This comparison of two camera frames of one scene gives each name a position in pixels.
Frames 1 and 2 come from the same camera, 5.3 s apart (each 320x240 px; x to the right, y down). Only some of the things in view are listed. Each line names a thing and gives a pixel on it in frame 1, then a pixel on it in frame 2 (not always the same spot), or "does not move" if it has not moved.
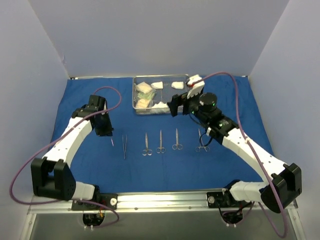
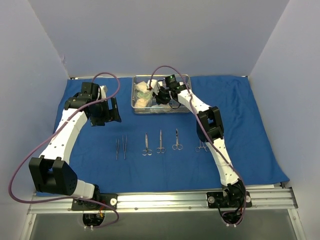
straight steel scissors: [161, 149] does not move
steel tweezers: [124, 149] does not move
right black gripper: [179, 104] to [161, 95]
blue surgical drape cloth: [153, 153] does not move
